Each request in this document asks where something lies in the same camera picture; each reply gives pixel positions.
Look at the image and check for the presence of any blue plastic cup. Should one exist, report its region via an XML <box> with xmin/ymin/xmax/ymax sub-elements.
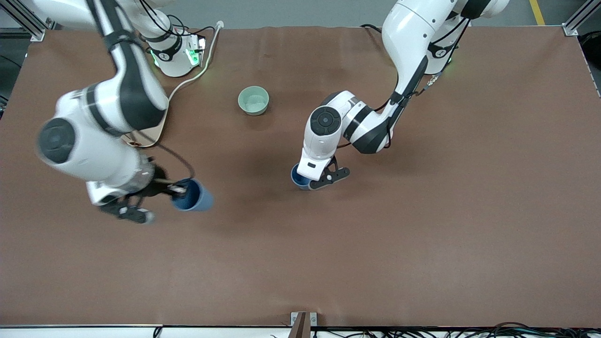
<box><xmin>171</xmin><ymin>178</ymin><xmax>215</xmax><ymax>212</ymax></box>
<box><xmin>290</xmin><ymin>163</ymin><xmax>314</xmax><ymax>191</ymax></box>

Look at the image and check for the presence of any cream white toaster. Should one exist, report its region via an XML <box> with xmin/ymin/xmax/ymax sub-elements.
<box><xmin>121</xmin><ymin>96</ymin><xmax>170</xmax><ymax>149</ymax></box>

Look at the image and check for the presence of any green bowl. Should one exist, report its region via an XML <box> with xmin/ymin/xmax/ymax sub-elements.
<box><xmin>237</xmin><ymin>85</ymin><xmax>270</xmax><ymax>116</ymax></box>

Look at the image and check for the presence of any brown table cover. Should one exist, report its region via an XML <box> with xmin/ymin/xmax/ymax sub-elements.
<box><xmin>0</xmin><ymin>25</ymin><xmax>601</xmax><ymax>328</ymax></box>

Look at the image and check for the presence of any white toaster power cable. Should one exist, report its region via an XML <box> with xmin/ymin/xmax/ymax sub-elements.
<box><xmin>168</xmin><ymin>21</ymin><xmax>224</xmax><ymax>102</ymax></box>

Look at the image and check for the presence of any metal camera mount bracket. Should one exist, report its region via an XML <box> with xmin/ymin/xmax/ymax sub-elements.
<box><xmin>290</xmin><ymin>311</ymin><xmax>318</xmax><ymax>338</ymax></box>

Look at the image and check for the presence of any aluminium frame profile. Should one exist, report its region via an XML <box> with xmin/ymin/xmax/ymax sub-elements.
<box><xmin>562</xmin><ymin>0</ymin><xmax>601</xmax><ymax>37</ymax></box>
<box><xmin>0</xmin><ymin>0</ymin><xmax>46</xmax><ymax>42</ymax></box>

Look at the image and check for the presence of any black cable tangle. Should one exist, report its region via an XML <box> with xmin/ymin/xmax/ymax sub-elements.
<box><xmin>312</xmin><ymin>322</ymin><xmax>601</xmax><ymax>338</ymax></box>

